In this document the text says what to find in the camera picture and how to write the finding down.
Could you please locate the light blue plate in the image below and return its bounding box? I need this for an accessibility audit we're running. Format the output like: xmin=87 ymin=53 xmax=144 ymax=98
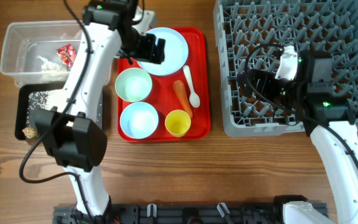
xmin=138 ymin=27 xmax=189 ymax=76

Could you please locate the mint green bowl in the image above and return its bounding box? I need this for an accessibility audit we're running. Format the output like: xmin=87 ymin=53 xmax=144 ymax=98
xmin=114 ymin=68 xmax=153 ymax=103

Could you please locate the orange carrot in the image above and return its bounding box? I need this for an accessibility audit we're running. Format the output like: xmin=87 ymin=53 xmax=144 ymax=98
xmin=173 ymin=80 xmax=193 ymax=118

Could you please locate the white plastic spoon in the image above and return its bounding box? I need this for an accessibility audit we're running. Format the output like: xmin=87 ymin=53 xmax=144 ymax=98
xmin=183 ymin=65 xmax=201 ymax=108

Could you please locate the light blue bowl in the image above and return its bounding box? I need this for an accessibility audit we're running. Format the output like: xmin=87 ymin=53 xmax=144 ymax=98
xmin=119 ymin=102 xmax=159 ymax=139

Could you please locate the red snack wrapper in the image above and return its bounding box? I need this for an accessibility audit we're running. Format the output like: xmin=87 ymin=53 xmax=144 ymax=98
xmin=57 ymin=44 xmax=76 ymax=68

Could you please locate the yellow plastic cup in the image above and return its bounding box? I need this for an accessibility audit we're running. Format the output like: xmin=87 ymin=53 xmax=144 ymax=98
xmin=165 ymin=110 xmax=191 ymax=138

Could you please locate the white tissue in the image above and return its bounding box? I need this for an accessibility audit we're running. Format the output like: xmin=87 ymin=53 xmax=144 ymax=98
xmin=36 ymin=55 xmax=67 ymax=83

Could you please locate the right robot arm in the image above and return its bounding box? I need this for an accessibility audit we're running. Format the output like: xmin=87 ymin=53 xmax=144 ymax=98
xmin=237 ymin=47 xmax=358 ymax=223

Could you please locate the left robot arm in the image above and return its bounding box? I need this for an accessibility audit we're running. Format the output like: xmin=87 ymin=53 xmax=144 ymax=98
xmin=34 ymin=1 xmax=165 ymax=223

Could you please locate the grey-blue dishwasher rack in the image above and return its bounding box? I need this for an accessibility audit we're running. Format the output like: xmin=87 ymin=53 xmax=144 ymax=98
xmin=213 ymin=0 xmax=358 ymax=138

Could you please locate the black waste tray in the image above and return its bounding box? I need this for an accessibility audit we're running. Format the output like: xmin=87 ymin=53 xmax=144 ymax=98
xmin=14 ymin=83 xmax=104 ymax=141

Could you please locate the red plastic tray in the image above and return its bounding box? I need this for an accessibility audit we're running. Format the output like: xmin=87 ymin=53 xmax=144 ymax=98
xmin=117 ymin=27 xmax=211 ymax=142

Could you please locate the clear plastic bin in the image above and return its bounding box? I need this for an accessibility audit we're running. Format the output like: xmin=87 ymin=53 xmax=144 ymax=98
xmin=0 ymin=21 xmax=82 ymax=87

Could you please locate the spilled white rice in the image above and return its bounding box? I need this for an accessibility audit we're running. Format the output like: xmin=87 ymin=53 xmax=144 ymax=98
xmin=25 ymin=90 xmax=66 ymax=128

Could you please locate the brown food scrap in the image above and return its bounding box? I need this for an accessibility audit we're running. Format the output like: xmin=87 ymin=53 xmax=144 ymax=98
xmin=22 ymin=127 xmax=39 ymax=139

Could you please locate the black mounting rail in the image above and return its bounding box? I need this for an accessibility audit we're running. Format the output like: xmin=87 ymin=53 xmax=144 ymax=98
xmin=52 ymin=203 xmax=281 ymax=224

